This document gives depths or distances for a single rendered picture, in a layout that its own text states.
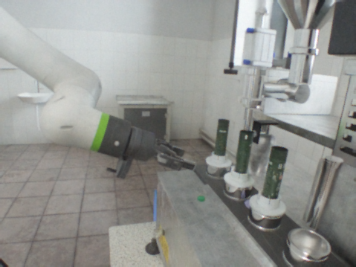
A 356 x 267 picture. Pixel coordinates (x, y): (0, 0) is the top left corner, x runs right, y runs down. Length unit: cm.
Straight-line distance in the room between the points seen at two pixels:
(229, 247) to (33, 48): 58
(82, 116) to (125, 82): 345
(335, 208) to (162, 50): 377
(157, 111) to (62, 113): 291
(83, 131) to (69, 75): 16
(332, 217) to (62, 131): 52
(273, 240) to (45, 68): 60
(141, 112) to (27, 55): 282
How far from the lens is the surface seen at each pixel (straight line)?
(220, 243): 46
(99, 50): 392
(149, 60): 397
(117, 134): 51
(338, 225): 46
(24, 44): 60
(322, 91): 77
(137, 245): 84
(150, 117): 337
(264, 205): 47
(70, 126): 51
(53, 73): 60
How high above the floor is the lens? 132
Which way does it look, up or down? 16 degrees down
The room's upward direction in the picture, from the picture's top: 4 degrees clockwise
